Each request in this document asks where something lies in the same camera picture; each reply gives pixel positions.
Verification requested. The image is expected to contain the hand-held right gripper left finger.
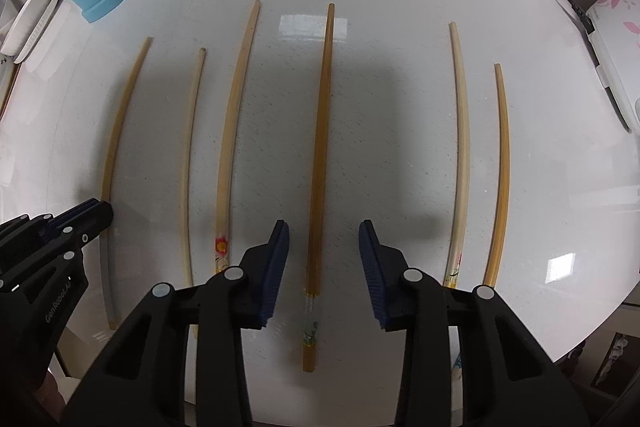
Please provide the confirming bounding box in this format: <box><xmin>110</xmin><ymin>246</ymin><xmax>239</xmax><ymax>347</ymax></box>
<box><xmin>60</xmin><ymin>220</ymin><xmax>291</xmax><ymax>427</ymax></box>

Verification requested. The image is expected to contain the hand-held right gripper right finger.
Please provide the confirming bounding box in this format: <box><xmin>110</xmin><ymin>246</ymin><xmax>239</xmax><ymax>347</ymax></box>
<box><xmin>358</xmin><ymin>220</ymin><xmax>591</xmax><ymax>427</ymax></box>

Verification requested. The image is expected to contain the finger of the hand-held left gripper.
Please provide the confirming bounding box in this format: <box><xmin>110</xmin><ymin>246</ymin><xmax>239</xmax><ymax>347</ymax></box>
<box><xmin>0</xmin><ymin>201</ymin><xmax>103</xmax><ymax>253</ymax></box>
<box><xmin>50</xmin><ymin>202</ymin><xmax>113</xmax><ymax>258</ymax></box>

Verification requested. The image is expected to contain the pale-ended wooden chopstick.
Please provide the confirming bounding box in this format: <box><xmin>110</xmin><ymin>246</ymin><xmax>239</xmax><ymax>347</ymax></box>
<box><xmin>99</xmin><ymin>37</ymin><xmax>153</xmax><ymax>332</ymax></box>

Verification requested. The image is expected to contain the dark green-print wooden chopstick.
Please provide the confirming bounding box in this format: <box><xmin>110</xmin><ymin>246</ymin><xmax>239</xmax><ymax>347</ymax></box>
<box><xmin>301</xmin><ymin>3</ymin><xmax>336</xmax><ymax>374</ymax></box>

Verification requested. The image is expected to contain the group of wooden chopsticks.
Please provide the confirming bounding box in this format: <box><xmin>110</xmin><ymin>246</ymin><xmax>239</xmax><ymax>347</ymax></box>
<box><xmin>181</xmin><ymin>0</ymin><xmax>512</xmax><ymax>375</ymax></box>

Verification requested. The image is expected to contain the white ribbed dish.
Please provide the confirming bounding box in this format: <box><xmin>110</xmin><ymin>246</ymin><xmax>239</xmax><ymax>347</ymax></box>
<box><xmin>20</xmin><ymin>0</ymin><xmax>68</xmax><ymax>75</ymax></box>

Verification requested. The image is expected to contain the large white ceramic bowl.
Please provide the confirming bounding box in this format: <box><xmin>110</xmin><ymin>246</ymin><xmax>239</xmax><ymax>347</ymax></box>
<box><xmin>0</xmin><ymin>0</ymin><xmax>53</xmax><ymax>55</ymax></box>

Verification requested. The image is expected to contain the dark patterned mat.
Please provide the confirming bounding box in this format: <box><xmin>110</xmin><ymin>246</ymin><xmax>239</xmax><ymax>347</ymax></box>
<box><xmin>591</xmin><ymin>332</ymin><xmax>637</xmax><ymax>394</ymax></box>

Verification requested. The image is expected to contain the white floral rice cooker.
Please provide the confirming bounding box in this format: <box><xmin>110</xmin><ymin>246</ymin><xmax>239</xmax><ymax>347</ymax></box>
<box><xmin>585</xmin><ymin>0</ymin><xmax>640</xmax><ymax>132</ymax></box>

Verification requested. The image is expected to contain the black rice cooker cable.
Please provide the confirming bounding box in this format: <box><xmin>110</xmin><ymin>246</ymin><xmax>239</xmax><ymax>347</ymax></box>
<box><xmin>545</xmin><ymin>0</ymin><xmax>597</xmax><ymax>34</ymax></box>

